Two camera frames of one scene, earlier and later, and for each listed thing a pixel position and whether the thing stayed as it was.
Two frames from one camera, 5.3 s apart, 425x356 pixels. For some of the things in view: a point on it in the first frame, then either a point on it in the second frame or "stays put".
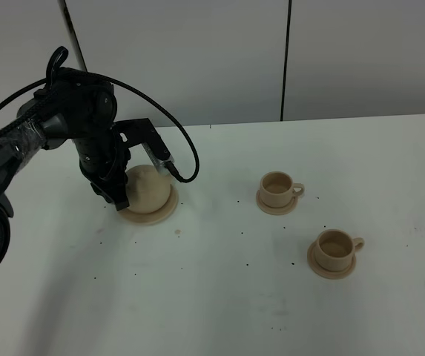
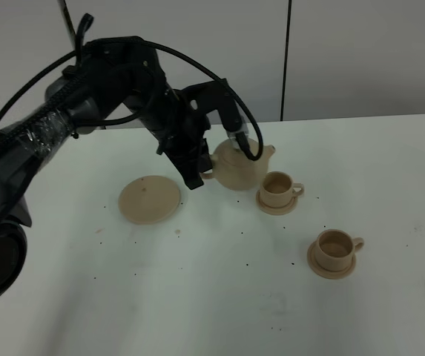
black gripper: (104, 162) -> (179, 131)
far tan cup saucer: (276, 211) stays put
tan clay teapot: (147, 190) -> (233, 169)
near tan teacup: (335, 249) stays put
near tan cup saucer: (327, 274) stays put
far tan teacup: (277, 188) stays put
